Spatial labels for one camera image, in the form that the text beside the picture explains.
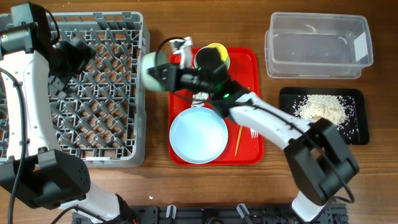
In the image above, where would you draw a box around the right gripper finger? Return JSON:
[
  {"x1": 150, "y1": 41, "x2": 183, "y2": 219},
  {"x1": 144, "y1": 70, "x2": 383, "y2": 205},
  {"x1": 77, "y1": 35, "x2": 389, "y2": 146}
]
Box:
[
  {"x1": 148, "y1": 63, "x2": 178, "y2": 78},
  {"x1": 154, "y1": 79, "x2": 177, "y2": 92}
]

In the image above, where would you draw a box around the light green bowl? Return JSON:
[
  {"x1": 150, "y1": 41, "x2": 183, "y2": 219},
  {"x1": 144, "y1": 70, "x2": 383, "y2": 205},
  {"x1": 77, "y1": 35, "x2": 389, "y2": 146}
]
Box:
[{"x1": 141, "y1": 52, "x2": 165, "y2": 91}]

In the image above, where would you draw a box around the pile of rice waste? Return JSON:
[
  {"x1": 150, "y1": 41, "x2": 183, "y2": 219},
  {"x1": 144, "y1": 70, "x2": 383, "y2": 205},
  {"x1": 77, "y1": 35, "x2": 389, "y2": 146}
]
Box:
[{"x1": 292, "y1": 95, "x2": 358, "y2": 142}]

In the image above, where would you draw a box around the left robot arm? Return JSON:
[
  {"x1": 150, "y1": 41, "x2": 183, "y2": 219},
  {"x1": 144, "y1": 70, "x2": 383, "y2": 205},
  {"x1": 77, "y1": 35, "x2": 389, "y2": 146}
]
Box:
[{"x1": 1, "y1": 2, "x2": 138, "y2": 223}]

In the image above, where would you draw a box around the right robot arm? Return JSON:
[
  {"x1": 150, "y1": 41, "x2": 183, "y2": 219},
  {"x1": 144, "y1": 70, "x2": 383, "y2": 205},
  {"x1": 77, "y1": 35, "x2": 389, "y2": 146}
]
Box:
[{"x1": 141, "y1": 48, "x2": 359, "y2": 222}]

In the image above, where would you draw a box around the grey dishwasher rack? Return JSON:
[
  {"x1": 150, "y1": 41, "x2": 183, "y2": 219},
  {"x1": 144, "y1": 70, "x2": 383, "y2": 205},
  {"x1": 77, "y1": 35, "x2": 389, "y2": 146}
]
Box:
[{"x1": 1, "y1": 12, "x2": 150, "y2": 167}]

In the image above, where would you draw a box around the crumpled white napkin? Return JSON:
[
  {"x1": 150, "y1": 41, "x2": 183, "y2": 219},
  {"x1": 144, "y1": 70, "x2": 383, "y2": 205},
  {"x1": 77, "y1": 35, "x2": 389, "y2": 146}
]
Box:
[{"x1": 191, "y1": 92, "x2": 209, "y2": 107}]

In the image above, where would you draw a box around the yellow plastic cup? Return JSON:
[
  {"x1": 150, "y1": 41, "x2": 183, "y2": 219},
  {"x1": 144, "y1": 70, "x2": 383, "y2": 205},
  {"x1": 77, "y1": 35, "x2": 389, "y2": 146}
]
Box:
[{"x1": 206, "y1": 43, "x2": 230, "y2": 68}]

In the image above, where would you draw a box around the large light blue plate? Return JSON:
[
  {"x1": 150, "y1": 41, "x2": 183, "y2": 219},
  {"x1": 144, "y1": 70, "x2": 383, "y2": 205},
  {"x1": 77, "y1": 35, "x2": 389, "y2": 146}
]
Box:
[{"x1": 169, "y1": 107, "x2": 229, "y2": 164}]

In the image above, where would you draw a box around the wooden chopstick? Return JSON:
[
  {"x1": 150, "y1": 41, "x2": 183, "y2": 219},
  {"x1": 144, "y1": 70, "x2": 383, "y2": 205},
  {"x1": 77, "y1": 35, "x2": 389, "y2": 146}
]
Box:
[{"x1": 234, "y1": 126, "x2": 243, "y2": 157}]

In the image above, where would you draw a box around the white plastic fork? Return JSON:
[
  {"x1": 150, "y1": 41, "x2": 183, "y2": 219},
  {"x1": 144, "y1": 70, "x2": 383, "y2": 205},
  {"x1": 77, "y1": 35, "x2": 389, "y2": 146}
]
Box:
[{"x1": 250, "y1": 129, "x2": 259, "y2": 138}]

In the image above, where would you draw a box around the red plastic tray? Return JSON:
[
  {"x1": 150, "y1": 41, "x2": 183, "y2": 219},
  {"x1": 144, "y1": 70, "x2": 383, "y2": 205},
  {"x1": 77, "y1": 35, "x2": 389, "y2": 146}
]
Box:
[{"x1": 169, "y1": 47, "x2": 265, "y2": 166}]

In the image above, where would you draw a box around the clear plastic bin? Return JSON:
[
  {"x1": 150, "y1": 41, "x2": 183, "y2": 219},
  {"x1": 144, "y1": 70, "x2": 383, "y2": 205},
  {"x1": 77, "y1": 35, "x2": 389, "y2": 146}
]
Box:
[{"x1": 264, "y1": 12, "x2": 374, "y2": 79}]

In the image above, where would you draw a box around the black plastic tray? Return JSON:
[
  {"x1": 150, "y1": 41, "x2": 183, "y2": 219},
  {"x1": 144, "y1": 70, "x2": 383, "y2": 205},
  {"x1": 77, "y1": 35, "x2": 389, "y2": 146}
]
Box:
[{"x1": 278, "y1": 86, "x2": 370, "y2": 146}]

